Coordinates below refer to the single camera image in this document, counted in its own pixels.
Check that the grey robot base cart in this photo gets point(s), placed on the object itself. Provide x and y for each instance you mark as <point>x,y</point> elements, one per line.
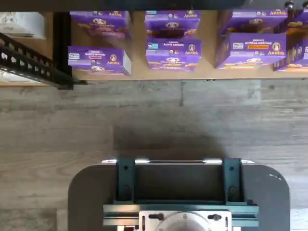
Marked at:
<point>91,192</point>

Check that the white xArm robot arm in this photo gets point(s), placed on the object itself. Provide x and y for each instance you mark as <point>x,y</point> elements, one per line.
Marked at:
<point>185,223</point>

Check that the purple Annie's pasta box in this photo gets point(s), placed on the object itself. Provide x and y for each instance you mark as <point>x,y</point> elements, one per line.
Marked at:
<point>297,57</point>
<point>172,24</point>
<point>173,56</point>
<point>103,25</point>
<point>299,26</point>
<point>252,51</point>
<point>255,21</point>
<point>101,60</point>

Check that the black perforated shelf brace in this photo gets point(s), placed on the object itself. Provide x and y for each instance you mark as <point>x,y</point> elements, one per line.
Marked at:
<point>29,63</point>

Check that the black shelf beam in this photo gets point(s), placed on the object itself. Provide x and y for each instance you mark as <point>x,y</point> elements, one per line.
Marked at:
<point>72,5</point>

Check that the white patterned box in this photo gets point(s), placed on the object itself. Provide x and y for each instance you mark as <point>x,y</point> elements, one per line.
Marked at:
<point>21,24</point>

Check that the silver mounting plate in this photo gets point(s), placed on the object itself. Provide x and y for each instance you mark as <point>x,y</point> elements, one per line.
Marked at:
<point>149,222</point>

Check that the small black bolt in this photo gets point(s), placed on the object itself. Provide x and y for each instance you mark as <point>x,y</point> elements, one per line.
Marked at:
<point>289,4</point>

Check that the green metal mounting frame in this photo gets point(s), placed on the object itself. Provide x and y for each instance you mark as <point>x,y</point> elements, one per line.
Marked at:
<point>125,183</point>

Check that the black perforated shelf post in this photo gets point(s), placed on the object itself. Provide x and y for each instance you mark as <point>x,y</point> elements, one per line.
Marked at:
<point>62,43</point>

